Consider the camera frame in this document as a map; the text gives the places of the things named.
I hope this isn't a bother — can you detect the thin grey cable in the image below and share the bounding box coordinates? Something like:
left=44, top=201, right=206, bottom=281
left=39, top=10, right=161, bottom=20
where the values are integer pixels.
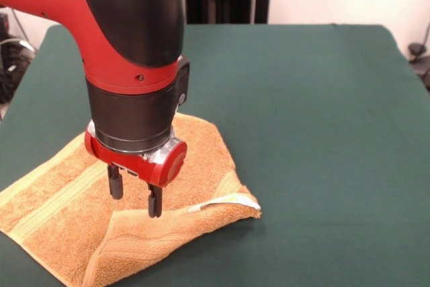
left=9, top=7, right=30, bottom=44

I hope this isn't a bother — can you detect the small black adapter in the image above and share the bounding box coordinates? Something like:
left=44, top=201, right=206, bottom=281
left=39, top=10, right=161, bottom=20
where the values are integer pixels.
left=408, top=42, right=425, bottom=63

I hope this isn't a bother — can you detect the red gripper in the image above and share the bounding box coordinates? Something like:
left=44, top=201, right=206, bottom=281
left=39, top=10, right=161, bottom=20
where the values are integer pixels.
left=83, top=122, right=188, bottom=218

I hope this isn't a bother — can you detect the orange terry towel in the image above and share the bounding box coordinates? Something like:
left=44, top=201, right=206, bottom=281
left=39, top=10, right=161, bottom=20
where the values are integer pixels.
left=0, top=112, right=263, bottom=287

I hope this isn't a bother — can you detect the dark green table cloth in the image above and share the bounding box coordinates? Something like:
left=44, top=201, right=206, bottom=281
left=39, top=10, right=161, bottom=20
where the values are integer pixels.
left=0, top=24, right=430, bottom=287

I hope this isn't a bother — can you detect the black device with red light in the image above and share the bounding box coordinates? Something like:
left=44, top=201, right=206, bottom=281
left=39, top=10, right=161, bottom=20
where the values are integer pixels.
left=0, top=13, right=10, bottom=38

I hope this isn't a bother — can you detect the black cable bundle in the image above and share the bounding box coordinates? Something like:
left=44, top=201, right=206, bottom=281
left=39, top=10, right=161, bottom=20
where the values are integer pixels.
left=0, top=34, right=36, bottom=104

